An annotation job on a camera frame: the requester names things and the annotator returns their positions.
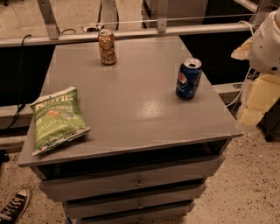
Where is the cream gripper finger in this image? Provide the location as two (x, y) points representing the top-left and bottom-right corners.
(231, 38), (252, 60)
(239, 73), (280, 126)

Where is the blue pepsi can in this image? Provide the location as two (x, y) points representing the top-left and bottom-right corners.
(176, 57), (202, 100)

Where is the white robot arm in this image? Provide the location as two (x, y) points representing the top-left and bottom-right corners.
(231, 9), (280, 126)

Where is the orange soda can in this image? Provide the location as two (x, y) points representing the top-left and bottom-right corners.
(98, 29), (116, 66)

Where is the grey drawer cabinet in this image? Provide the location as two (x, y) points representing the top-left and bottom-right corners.
(17, 36), (245, 224)

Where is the bottom grey drawer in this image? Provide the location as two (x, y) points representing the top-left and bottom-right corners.
(77, 200), (194, 224)

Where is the grey drawer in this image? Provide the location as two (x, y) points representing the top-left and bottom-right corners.
(64, 181), (207, 219)
(39, 154), (225, 202)
(77, 200), (194, 224)

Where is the green kettle chips bag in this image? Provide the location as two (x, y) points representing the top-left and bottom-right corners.
(31, 87), (91, 157)

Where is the middle grey drawer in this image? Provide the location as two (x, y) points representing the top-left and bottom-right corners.
(64, 181), (207, 219)

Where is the top grey drawer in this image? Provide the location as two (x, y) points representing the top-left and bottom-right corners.
(39, 154), (225, 202)

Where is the black canvas sneaker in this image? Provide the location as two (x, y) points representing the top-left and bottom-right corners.
(0, 187), (31, 224)

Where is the white cable right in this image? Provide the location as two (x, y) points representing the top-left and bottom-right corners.
(225, 20), (256, 109)

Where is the metal railing frame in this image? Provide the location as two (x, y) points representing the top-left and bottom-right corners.
(0, 0), (279, 47)

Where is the black cable left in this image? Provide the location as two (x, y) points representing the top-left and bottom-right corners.
(4, 33), (32, 130)

